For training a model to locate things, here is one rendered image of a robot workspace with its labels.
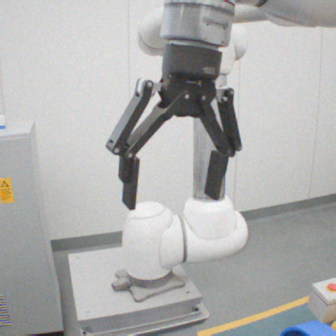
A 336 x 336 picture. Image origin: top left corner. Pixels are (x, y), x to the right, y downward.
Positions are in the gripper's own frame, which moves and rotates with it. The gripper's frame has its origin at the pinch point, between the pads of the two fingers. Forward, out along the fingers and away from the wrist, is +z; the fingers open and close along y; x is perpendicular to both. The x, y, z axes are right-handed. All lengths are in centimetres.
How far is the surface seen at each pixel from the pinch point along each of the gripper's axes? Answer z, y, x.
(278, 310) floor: 149, 161, 79
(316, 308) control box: 49, 63, 4
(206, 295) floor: 156, 126, 127
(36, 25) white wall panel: -40, 10, 269
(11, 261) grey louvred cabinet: 101, -19, 137
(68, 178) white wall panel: 97, 45, 255
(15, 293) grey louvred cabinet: 125, -19, 136
